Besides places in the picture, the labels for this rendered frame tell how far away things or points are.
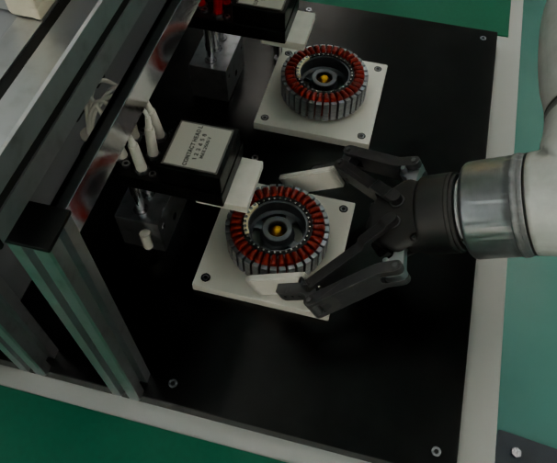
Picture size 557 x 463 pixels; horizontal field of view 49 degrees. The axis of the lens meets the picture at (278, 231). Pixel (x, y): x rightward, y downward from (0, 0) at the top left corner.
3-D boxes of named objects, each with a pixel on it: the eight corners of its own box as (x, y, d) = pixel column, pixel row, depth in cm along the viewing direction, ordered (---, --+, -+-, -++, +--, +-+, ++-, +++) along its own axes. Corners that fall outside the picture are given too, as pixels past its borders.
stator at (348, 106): (374, 74, 83) (378, 52, 80) (352, 132, 77) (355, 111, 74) (296, 55, 85) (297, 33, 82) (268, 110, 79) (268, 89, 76)
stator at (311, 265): (336, 211, 70) (339, 192, 67) (315, 296, 64) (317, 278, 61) (243, 192, 72) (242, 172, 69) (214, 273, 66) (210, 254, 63)
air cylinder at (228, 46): (244, 64, 85) (243, 32, 81) (229, 102, 81) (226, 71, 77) (210, 59, 86) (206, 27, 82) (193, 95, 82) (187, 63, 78)
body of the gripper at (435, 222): (473, 273, 56) (379, 277, 61) (481, 199, 60) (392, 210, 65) (449, 224, 51) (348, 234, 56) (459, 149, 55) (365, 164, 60)
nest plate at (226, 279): (354, 208, 72) (355, 202, 71) (328, 321, 64) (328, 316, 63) (233, 183, 74) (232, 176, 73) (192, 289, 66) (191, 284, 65)
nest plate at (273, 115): (386, 71, 85) (388, 64, 84) (368, 151, 77) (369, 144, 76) (282, 52, 87) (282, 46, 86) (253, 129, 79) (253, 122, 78)
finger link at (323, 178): (332, 170, 66) (334, 164, 66) (278, 178, 69) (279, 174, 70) (344, 187, 68) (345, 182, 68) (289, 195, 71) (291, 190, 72)
